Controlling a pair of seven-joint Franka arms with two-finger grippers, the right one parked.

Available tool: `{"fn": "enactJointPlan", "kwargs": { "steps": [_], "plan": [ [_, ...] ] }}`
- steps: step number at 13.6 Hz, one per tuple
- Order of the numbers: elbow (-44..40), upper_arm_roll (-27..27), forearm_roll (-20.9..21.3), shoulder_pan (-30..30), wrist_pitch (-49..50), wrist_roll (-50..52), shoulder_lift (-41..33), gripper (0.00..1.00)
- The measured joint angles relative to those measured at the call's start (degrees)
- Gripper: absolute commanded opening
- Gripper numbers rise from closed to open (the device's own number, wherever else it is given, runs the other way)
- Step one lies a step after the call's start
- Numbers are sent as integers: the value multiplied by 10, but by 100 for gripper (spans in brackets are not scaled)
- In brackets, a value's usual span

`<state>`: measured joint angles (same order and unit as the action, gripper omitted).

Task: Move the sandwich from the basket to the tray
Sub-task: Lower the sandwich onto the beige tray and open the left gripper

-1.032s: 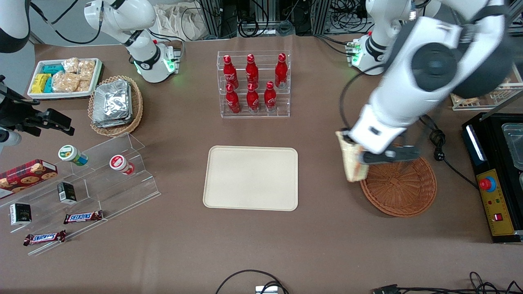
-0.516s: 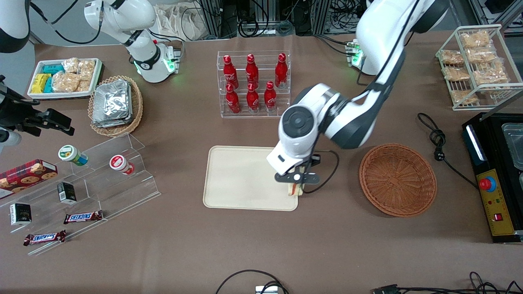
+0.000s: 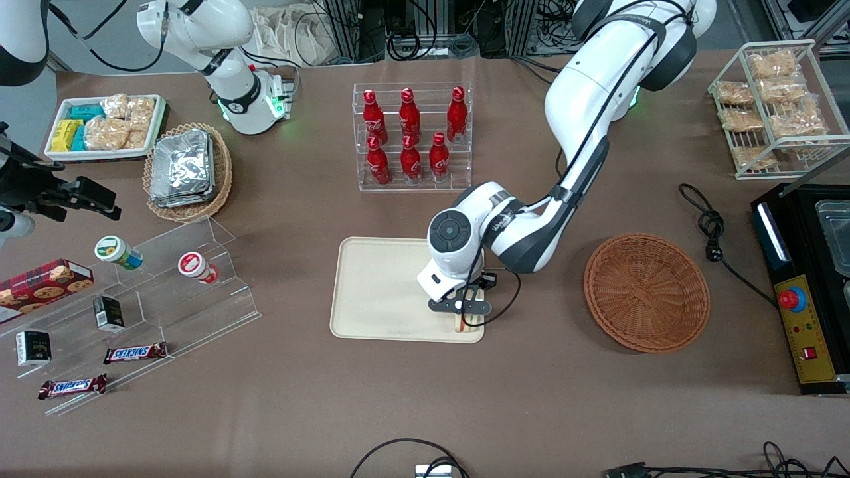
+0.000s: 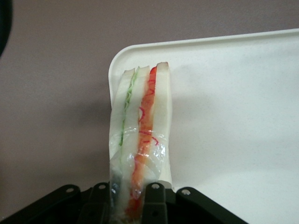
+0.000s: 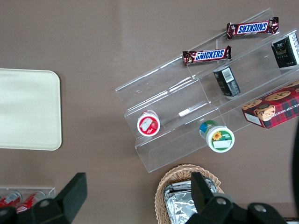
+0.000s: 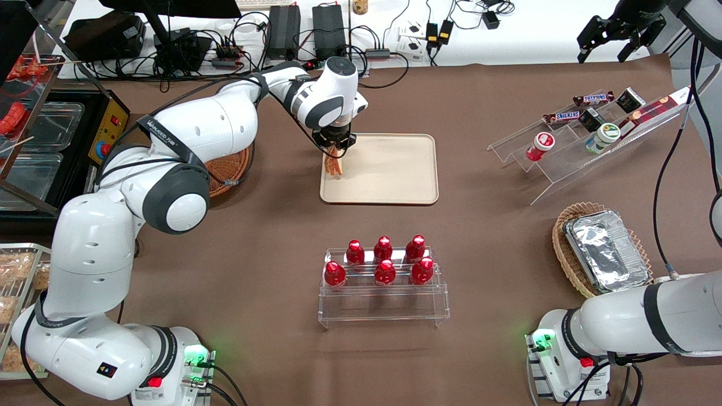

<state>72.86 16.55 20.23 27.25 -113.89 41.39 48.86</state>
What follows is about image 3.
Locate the green lid snack cup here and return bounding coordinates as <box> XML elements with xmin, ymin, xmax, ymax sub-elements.
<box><xmin>94</xmin><ymin>235</ymin><xmax>144</xmax><ymax>271</ymax></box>

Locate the beige cloth bag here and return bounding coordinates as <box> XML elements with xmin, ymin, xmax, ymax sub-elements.
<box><xmin>249</xmin><ymin>5</ymin><xmax>339</xmax><ymax>67</ymax></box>

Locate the clear acrylic bottle rack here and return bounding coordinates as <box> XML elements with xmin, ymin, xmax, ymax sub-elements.
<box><xmin>353</xmin><ymin>82</ymin><xmax>473</xmax><ymax>193</ymax></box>

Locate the black cable with connector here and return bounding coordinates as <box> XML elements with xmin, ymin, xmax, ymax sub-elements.
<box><xmin>601</xmin><ymin>441</ymin><xmax>850</xmax><ymax>478</ymax></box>

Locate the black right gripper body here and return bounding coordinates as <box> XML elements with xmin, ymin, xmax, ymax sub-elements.
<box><xmin>0</xmin><ymin>159</ymin><xmax>79</xmax><ymax>220</ymax></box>

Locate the oval light wicker basket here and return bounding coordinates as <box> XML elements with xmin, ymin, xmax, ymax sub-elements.
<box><xmin>143</xmin><ymin>123</ymin><xmax>233</xmax><ymax>223</ymax></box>

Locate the red cookie box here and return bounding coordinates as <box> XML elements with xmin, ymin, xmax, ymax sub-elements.
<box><xmin>0</xmin><ymin>258</ymin><xmax>94</xmax><ymax>325</ymax></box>

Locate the cream plastic tray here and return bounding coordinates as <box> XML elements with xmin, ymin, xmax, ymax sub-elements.
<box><xmin>330</xmin><ymin>237</ymin><xmax>485</xmax><ymax>344</ymax></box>

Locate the white rectangular snack tray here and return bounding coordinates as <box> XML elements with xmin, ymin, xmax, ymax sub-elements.
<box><xmin>44</xmin><ymin>94</ymin><xmax>167</xmax><ymax>162</ymax></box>

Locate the red lid snack cup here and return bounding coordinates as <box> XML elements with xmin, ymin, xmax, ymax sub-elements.
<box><xmin>177</xmin><ymin>251</ymin><xmax>220</xmax><ymax>285</ymax></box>

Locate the small black box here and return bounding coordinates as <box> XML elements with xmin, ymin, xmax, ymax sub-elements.
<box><xmin>15</xmin><ymin>330</ymin><xmax>52</xmax><ymax>367</ymax></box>
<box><xmin>92</xmin><ymin>295</ymin><xmax>126</xmax><ymax>333</ymax></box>

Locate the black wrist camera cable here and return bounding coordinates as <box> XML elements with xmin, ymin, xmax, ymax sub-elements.
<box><xmin>483</xmin><ymin>269</ymin><xmax>523</xmax><ymax>327</ymax></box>

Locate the black machine with yellow panel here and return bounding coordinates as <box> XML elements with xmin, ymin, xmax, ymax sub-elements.
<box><xmin>750</xmin><ymin>183</ymin><xmax>850</xmax><ymax>396</ymax></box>

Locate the white wire rack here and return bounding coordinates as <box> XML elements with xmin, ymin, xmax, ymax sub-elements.
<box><xmin>708</xmin><ymin>40</ymin><xmax>850</xmax><ymax>181</ymax></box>

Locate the stack of foil containers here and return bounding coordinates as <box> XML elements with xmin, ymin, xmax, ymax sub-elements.
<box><xmin>149</xmin><ymin>129</ymin><xmax>216</xmax><ymax>208</ymax></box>

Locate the round brown wicker basket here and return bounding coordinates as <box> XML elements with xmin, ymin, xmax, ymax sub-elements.
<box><xmin>584</xmin><ymin>233</ymin><xmax>711</xmax><ymax>353</ymax></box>

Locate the black looped cable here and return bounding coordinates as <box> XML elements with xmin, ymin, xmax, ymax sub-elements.
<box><xmin>350</xmin><ymin>438</ymin><xmax>471</xmax><ymax>478</ymax></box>

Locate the brown chocolate bar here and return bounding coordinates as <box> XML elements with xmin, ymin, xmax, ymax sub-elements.
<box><xmin>38</xmin><ymin>374</ymin><xmax>108</xmax><ymax>400</ymax></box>
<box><xmin>103</xmin><ymin>342</ymin><xmax>169</xmax><ymax>365</ymax></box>

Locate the clear acrylic stepped shelf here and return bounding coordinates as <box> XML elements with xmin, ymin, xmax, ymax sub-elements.
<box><xmin>0</xmin><ymin>216</ymin><xmax>262</xmax><ymax>417</ymax></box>

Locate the aluminium equipment rack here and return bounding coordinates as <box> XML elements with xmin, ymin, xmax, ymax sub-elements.
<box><xmin>319</xmin><ymin>0</ymin><xmax>572</xmax><ymax>64</ymax></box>

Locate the yellow snack pack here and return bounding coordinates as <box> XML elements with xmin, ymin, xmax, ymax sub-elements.
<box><xmin>51</xmin><ymin>119</ymin><xmax>84</xmax><ymax>152</ymax></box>

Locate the black power cable with plug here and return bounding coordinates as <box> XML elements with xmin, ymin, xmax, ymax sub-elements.
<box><xmin>678</xmin><ymin>183</ymin><xmax>779</xmax><ymax>307</ymax></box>

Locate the red cola bottle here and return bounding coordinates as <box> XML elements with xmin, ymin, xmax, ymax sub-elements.
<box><xmin>362</xmin><ymin>90</ymin><xmax>388</xmax><ymax>145</ymax></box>
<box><xmin>446</xmin><ymin>86</ymin><xmax>468</xmax><ymax>143</ymax></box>
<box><xmin>367</xmin><ymin>136</ymin><xmax>392</xmax><ymax>185</ymax></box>
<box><xmin>428</xmin><ymin>132</ymin><xmax>450</xmax><ymax>181</ymax></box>
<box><xmin>400</xmin><ymin>135</ymin><xmax>423</xmax><ymax>183</ymax></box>
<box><xmin>399</xmin><ymin>88</ymin><xmax>422</xmax><ymax>143</ymax></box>

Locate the clear plastic container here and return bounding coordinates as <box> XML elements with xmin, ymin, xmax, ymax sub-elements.
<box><xmin>815</xmin><ymin>199</ymin><xmax>850</xmax><ymax>278</ymax></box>

